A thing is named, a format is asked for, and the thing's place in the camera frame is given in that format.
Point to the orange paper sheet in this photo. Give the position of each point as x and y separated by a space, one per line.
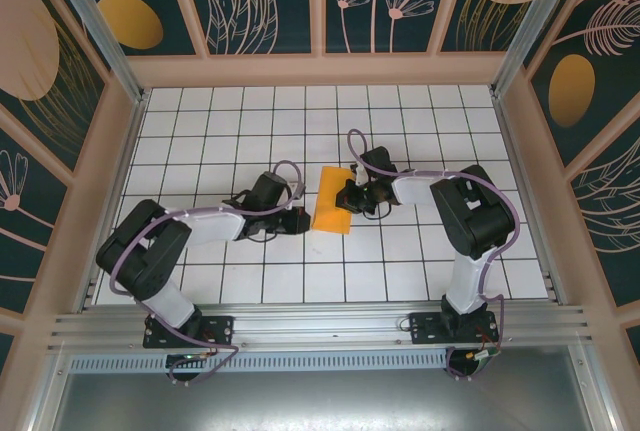
327 201

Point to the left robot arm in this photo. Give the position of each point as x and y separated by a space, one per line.
145 251

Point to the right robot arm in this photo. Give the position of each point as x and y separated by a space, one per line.
475 221

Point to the grey metal sheet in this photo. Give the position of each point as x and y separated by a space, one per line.
320 401

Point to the small green circuit board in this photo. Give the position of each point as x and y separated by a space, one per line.
482 358

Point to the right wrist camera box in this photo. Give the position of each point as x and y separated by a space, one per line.
357 173

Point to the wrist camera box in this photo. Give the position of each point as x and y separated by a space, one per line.
296 191
357 173

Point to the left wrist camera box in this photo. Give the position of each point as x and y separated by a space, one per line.
296 191

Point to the aluminium mounting rail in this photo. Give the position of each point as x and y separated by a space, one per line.
320 326

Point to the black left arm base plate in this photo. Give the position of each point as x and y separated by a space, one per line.
220 328

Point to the aluminium side rail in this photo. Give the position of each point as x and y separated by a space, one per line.
129 151
511 151

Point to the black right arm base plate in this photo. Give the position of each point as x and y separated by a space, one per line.
425 328

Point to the aluminium frame post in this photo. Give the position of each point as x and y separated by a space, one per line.
102 36
537 26

